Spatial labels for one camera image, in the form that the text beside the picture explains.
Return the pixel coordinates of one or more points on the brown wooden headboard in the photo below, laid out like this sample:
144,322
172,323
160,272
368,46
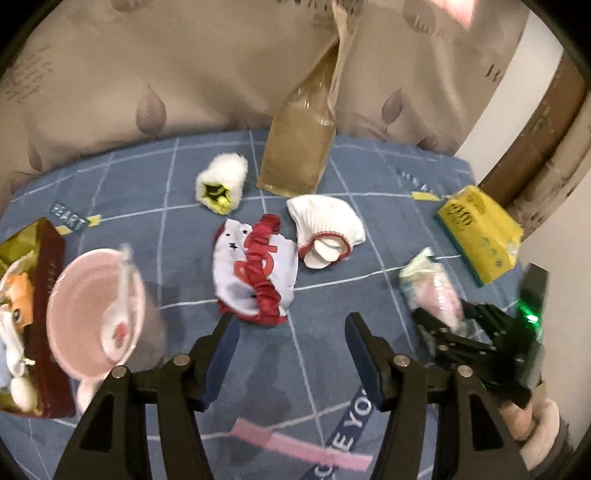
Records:
531,152

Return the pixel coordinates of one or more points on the kraft paper bag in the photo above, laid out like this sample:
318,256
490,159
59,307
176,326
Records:
295,147

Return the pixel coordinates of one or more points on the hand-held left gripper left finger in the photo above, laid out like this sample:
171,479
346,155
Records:
221,364

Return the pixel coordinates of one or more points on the yellow tissue packet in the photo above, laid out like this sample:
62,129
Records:
485,230

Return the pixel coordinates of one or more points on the person's right forearm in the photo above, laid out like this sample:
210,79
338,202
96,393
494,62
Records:
531,420

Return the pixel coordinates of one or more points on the beige leaf printed quilt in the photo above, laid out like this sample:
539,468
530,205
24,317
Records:
138,55

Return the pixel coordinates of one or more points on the white red printed cloth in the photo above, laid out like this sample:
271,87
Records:
231,272

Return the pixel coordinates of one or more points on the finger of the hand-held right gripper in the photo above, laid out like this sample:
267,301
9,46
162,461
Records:
487,321
438,334

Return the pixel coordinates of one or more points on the pink bowl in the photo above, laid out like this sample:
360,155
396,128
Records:
78,304

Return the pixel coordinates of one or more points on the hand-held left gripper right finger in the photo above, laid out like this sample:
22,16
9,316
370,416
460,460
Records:
364,364

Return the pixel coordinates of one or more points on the white knit glove red trim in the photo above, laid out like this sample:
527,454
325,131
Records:
323,217

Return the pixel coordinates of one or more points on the white plastic spoon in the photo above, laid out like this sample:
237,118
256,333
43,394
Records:
117,323

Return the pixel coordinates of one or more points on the orange plush toy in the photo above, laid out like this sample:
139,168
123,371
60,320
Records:
18,288

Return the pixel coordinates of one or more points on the blue checked bed sheet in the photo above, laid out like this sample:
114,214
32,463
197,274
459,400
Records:
161,184

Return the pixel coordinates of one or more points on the red box gold lining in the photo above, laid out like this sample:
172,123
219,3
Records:
51,277

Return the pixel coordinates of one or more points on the white floral printed packet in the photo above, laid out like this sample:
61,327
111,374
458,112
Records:
438,290

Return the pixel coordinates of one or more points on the white fluffy sock yellow lining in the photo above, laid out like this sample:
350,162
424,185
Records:
226,173

